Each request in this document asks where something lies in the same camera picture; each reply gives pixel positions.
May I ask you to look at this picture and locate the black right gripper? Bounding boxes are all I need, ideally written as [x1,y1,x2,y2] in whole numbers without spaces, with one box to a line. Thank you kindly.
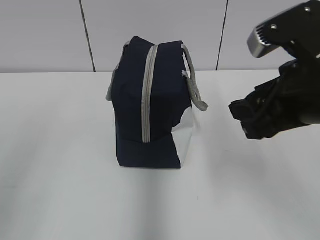
[228,58,320,140]

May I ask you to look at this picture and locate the navy blue lunch bag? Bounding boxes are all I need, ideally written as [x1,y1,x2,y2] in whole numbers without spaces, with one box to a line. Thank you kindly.
[106,36,208,169]

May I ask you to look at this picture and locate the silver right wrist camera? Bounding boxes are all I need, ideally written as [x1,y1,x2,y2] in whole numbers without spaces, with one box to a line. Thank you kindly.
[247,0,320,61]

